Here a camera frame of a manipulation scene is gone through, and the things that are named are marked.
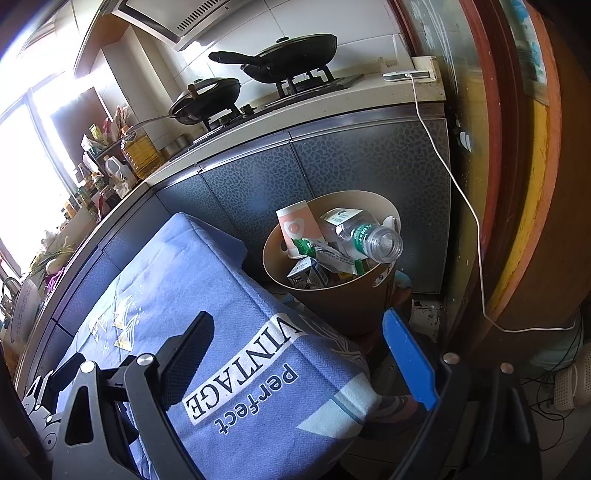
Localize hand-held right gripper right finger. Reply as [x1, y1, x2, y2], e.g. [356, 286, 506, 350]
[382, 309, 544, 480]

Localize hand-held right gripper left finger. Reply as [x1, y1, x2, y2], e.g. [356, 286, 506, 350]
[52, 311, 216, 480]

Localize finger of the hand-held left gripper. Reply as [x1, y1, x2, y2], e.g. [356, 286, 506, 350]
[45, 353, 87, 394]

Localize tan trash bin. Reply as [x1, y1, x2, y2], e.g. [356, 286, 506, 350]
[262, 189, 401, 336]

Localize clear plastic bottle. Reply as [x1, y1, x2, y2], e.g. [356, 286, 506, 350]
[322, 208, 405, 264]

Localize blue white milk carton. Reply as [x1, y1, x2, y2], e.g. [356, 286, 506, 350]
[286, 257, 330, 291]

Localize small green white carton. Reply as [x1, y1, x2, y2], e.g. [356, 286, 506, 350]
[290, 237, 366, 276]

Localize pink paper cup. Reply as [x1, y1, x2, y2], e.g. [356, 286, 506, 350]
[276, 199, 311, 260]

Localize blue printed tablecloth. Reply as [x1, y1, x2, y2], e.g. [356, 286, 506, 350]
[43, 212, 385, 480]

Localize white enamel basin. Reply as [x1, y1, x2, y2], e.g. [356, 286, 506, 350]
[8, 276, 43, 343]

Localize tall chrome faucet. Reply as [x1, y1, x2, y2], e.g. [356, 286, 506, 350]
[0, 276, 20, 316]

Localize green onions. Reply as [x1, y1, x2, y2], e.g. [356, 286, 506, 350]
[29, 241, 75, 274]

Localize white plastic basket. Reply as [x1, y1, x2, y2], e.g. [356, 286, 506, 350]
[553, 343, 591, 412]

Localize row of condiment bottles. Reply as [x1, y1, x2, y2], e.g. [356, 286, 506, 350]
[59, 105, 139, 223]

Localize white plastic jug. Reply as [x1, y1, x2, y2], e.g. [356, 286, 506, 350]
[103, 155, 136, 186]

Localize yellow cooking oil bottle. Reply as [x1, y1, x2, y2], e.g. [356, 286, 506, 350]
[120, 122, 163, 179]

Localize grey kitchen counter cabinet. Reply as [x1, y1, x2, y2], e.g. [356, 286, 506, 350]
[13, 74, 452, 393]

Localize small steel pot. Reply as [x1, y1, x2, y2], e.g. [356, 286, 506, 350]
[161, 133, 188, 156]

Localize kitchen window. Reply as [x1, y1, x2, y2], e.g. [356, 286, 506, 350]
[0, 69, 100, 278]

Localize black wok with lid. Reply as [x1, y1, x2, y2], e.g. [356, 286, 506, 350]
[110, 77, 243, 136]

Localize gas stove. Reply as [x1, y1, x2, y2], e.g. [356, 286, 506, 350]
[179, 66, 366, 145]

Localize steel range hood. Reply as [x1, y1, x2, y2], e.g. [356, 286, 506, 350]
[113, 0, 260, 52]

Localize white charging cable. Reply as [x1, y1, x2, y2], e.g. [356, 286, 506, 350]
[410, 73, 576, 334]

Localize wooden door frame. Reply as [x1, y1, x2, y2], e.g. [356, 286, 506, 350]
[392, 0, 591, 344]

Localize white wall socket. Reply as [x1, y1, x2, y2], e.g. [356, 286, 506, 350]
[412, 55, 438, 80]

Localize black wok with black handle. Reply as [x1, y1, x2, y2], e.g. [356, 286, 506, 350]
[208, 33, 339, 85]

